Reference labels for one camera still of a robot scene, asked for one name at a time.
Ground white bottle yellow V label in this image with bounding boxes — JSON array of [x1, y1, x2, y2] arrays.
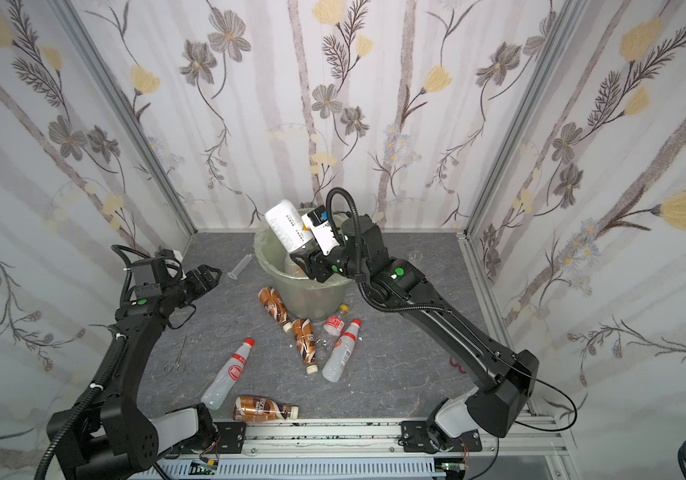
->
[[265, 199, 314, 253]]

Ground brown bottle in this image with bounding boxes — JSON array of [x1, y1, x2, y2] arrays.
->
[[292, 319, 318, 375], [233, 396, 299, 423], [259, 287, 292, 332]]

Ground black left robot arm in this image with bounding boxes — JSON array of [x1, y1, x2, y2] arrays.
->
[[34, 244, 222, 479]]

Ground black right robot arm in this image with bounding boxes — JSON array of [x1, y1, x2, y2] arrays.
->
[[273, 187, 540, 448]]

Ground green plastic waste bin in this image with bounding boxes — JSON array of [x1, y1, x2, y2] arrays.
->
[[253, 221, 354, 320]]

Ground clear bottle yellow cap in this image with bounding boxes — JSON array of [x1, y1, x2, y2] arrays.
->
[[316, 304, 350, 360]]

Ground metal surgical scissors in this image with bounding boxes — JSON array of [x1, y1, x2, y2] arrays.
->
[[163, 335, 188, 375]]

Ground white bottle red cap right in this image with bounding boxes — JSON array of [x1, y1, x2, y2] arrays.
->
[[322, 319, 362, 383]]

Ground white bottle red cap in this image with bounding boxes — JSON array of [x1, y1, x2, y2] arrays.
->
[[201, 338, 255, 410], [322, 319, 362, 383]]

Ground small clear glass cup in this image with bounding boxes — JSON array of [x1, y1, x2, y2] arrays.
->
[[408, 250, 424, 265]]

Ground white bottle red cap left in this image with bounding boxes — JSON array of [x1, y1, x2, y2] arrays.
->
[[201, 338, 255, 410]]

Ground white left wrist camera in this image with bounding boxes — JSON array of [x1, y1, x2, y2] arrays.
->
[[156, 248, 184, 280]]

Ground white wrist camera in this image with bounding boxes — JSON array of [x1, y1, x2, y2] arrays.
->
[[156, 248, 184, 280], [301, 206, 340, 255]]

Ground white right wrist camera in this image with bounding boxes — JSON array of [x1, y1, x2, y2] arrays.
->
[[301, 206, 340, 255]]

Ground red handled scissors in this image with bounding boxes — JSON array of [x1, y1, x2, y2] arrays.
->
[[449, 358, 467, 374]]

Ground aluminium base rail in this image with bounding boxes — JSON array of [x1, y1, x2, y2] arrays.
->
[[69, 416, 578, 480]]

